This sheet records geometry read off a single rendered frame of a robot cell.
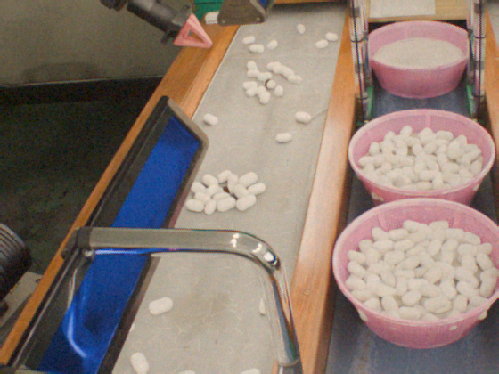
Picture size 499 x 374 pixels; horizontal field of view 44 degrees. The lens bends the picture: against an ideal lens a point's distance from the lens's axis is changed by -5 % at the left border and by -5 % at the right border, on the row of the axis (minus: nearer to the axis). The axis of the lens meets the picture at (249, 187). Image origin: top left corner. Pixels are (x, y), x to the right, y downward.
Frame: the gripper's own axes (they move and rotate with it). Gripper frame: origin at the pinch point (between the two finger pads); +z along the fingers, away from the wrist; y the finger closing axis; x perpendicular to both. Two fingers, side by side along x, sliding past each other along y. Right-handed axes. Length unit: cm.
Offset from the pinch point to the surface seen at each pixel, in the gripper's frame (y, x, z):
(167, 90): -2.8, 14.7, -2.4
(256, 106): -7.6, 2.8, 16.2
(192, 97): -5.3, 11.1, 3.3
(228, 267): -57, 0, 21
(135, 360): -78, 3, 14
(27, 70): 135, 145, -75
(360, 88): -11.5, -16.5, 30.8
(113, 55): 133, 108, -37
